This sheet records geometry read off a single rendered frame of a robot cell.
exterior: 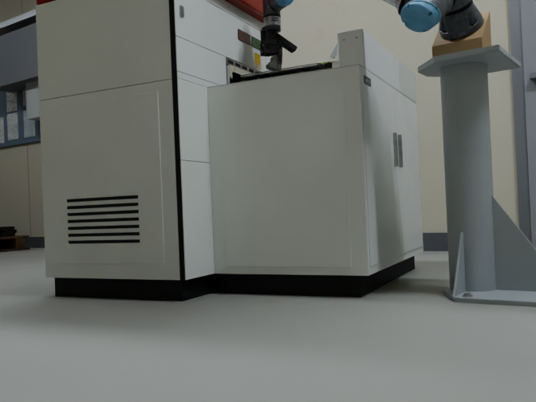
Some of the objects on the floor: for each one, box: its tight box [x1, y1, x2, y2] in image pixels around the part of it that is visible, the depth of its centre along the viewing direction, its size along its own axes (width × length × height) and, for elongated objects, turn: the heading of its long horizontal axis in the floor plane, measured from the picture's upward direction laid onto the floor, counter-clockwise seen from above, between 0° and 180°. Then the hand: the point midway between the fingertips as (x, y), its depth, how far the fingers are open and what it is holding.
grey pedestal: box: [417, 45, 536, 307], centre depth 200 cm, size 51×44×82 cm
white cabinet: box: [207, 65, 424, 298], centre depth 258 cm, size 64×96×82 cm
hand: (279, 73), depth 253 cm, fingers closed
